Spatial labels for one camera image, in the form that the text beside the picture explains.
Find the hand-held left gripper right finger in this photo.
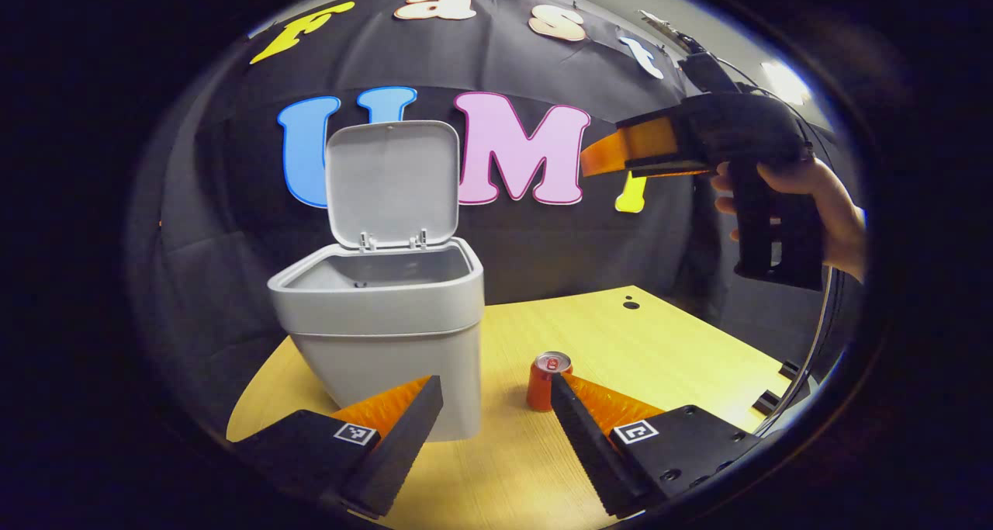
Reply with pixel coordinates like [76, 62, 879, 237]
[549, 372, 765, 518]

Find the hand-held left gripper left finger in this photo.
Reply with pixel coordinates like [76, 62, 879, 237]
[233, 375, 445, 519]

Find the red pop can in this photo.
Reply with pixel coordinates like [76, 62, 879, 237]
[527, 352, 573, 413]

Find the grey desktop garbage bin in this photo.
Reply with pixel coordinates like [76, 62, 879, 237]
[268, 120, 486, 443]

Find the wooden desktop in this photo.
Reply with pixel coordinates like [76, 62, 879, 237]
[227, 286, 811, 530]

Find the small ceiling light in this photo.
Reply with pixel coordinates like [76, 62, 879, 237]
[760, 61, 811, 106]

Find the black backdrop cloth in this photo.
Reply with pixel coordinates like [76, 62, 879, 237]
[128, 0, 862, 438]

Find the thin grey cable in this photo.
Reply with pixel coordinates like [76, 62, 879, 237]
[756, 266, 842, 438]

